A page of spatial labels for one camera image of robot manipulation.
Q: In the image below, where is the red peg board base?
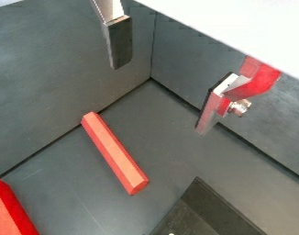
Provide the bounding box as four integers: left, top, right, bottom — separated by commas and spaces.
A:
0, 180, 39, 235

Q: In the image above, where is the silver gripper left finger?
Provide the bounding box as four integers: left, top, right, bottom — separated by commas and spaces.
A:
90, 0, 133, 70

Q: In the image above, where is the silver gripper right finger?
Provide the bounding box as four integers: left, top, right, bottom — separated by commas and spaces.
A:
195, 56, 282, 135

